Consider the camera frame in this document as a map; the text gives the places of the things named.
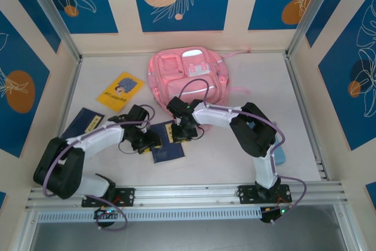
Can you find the dark blue book yellow label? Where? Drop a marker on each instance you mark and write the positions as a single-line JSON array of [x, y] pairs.
[[167, 154], [77, 120]]

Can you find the yellow cartoon cover book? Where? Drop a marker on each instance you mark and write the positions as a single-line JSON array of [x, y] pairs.
[[117, 92]]

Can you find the pink backpack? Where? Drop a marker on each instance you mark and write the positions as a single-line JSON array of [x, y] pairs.
[[188, 68]]

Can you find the light blue pencil case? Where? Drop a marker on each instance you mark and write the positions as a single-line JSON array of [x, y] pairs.
[[280, 157]]

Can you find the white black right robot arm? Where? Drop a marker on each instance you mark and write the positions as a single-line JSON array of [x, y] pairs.
[[217, 117]]

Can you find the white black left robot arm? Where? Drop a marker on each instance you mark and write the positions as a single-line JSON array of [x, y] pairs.
[[97, 142]]

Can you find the small circuit board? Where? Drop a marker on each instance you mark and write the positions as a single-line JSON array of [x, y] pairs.
[[271, 215], [107, 212]]

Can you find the grey metal panel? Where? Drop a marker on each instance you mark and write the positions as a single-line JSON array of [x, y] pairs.
[[188, 236]]

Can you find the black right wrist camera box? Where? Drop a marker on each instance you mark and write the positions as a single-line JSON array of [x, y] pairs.
[[175, 104]]

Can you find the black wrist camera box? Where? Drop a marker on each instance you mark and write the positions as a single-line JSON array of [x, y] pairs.
[[138, 113], [175, 104]]

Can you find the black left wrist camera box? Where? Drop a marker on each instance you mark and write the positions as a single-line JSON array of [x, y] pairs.
[[138, 113]]

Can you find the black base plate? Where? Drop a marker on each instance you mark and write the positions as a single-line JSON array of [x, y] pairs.
[[246, 193], [127, 195]]

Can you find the aluminium mounting rail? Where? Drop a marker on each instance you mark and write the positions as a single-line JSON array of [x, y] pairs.
[[188, 193]]

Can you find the aluminium side rail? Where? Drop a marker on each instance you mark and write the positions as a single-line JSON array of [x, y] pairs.
[[303, 107], [73, 80]]

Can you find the aluminium frame post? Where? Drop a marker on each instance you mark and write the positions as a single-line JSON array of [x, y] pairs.
[[320, 13], [53, 13]]

